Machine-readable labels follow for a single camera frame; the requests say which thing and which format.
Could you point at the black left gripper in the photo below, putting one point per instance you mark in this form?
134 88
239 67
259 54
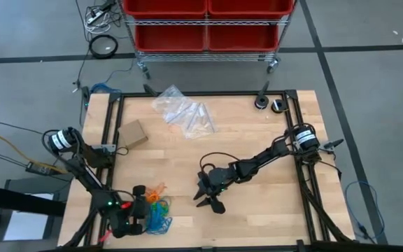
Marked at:
142 210

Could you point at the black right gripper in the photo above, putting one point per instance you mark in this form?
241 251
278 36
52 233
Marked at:
219 178

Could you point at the orange rubber band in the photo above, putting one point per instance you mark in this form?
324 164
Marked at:
159 189
151 197

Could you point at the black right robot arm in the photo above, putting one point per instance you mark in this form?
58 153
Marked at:
264 157

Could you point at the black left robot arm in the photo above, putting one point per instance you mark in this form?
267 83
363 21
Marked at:
86 175

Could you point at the green rubber band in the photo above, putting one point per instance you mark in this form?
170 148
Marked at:
156 209

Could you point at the blue rubber band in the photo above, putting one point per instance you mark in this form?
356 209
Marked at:
166 206
157 225

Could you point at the small cardboard box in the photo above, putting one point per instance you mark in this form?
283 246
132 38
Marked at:
132 134

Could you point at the black power brick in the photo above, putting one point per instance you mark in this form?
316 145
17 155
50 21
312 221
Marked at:
40 169

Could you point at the black spool white core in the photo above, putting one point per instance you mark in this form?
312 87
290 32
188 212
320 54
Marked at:
261 102

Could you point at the black furniture beam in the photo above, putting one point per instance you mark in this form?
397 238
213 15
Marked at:
12 201

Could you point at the small black adapter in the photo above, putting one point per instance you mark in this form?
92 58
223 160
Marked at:
86 96

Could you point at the red plastic bin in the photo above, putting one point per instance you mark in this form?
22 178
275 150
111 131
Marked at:
164 7
170 38
250 7
243 38

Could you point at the white power strip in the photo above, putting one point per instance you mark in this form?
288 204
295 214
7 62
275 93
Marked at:
94 17

